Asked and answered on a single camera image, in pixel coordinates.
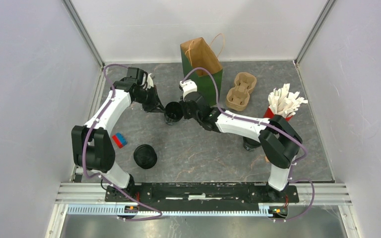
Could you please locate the black coffee cup front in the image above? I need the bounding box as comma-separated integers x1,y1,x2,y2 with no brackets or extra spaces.
243,137,261,151

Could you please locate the slotted cable duct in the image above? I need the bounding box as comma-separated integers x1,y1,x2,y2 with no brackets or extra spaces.
67,204,283,218

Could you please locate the red blue toy block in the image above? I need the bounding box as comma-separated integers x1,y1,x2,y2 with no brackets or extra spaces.
112,133,127,148

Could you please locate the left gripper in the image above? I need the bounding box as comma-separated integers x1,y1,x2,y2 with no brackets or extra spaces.
133,85,166,114

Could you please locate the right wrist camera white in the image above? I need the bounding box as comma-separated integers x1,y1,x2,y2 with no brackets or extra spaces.
179,79,197,101

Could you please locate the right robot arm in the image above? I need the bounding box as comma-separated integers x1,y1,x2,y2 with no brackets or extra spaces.
180,92,305,202

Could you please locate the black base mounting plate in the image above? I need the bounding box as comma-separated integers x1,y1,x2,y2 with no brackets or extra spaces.
105,181,300,213

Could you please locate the cardboard two-cup carrier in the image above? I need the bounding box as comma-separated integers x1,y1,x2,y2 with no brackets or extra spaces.
226,72,257,112

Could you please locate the red cup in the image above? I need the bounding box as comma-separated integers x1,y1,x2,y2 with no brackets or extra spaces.
263,108,293,121

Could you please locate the black coffee cup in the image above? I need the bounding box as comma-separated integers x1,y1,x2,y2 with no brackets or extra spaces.
243,137,261,151
164,102,184,125

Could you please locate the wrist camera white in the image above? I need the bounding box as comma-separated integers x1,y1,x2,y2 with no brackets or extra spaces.
179,79,197,101
143,73,154,90

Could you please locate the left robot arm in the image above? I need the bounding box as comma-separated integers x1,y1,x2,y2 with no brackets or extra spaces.
71,67,166,202

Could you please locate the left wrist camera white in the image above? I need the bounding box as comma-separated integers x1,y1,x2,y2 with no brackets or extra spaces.
143,73,154,90

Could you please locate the white paper stick bundle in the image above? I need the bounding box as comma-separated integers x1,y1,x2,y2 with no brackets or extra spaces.
267,83,308,119

